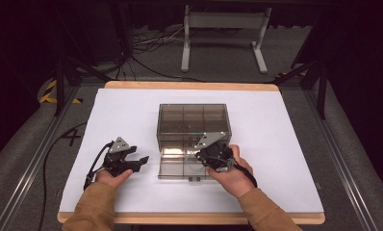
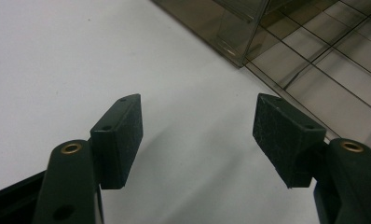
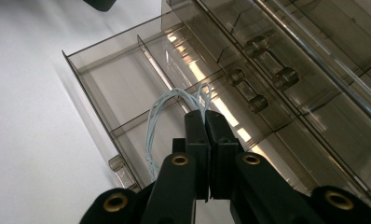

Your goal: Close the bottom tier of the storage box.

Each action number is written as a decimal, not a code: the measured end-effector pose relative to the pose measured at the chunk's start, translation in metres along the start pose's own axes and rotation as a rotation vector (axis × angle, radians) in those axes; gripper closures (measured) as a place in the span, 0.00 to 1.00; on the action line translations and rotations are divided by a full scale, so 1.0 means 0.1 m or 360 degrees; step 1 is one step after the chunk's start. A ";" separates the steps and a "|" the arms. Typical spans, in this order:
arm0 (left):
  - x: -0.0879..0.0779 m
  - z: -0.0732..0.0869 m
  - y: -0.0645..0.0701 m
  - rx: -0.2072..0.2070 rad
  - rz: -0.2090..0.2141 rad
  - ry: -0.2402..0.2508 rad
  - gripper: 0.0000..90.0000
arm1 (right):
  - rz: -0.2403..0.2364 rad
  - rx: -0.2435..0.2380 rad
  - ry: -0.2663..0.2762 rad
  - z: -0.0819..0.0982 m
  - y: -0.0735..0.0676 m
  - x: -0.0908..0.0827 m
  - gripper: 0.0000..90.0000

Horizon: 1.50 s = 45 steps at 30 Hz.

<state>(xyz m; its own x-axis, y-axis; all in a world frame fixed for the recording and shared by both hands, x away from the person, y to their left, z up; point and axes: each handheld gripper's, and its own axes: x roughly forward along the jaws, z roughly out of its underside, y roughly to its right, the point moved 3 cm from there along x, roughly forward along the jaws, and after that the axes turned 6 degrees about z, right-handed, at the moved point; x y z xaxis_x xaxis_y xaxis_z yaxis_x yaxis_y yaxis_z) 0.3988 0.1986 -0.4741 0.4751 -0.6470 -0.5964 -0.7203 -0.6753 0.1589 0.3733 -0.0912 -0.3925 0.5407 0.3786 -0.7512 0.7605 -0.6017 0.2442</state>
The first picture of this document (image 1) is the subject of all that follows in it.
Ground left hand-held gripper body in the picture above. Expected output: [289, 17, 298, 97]
[101, 136, 141, 178]

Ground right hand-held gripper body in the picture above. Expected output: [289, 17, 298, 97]
[193, 130, 238, 173]

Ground smoky clear drawer cabinet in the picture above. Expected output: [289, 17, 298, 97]
[156, 103, 233, 154]

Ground person's left hand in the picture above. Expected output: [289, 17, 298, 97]
[94, 168, 134, 190]

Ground person's right hand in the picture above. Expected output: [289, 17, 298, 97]
[206, 143, 255, 200]

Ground white table mat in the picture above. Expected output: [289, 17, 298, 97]
[58, 88, 324, 215]

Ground wooden table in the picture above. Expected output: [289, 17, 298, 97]
[57, 80, 326, 225]

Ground black metal stand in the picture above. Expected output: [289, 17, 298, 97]
[273, 9, 329, 120]
[52, 3, 115, 117]

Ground yellow black floor tape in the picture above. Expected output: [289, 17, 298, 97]
[38, 79, 84, 105]

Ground grey metal stand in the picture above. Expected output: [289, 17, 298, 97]
[180, 4, 273, 75]

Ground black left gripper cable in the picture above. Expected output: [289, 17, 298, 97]
[83, 141, 115, 192]

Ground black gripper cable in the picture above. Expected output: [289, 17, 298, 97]
[83, 141, 115, 192]
[232, 161, 259, 189]

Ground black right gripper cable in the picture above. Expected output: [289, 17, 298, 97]
[232, 161, 259, 189]

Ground black floor cable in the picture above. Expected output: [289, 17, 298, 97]
[38, 120, 89, 231]

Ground aluminium floor rail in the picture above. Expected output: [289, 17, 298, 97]
[0, 86, 81, 231]
[302, 89, 379, 231]

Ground bundle of floor cables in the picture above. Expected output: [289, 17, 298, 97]
[128, 26, 186, 55]

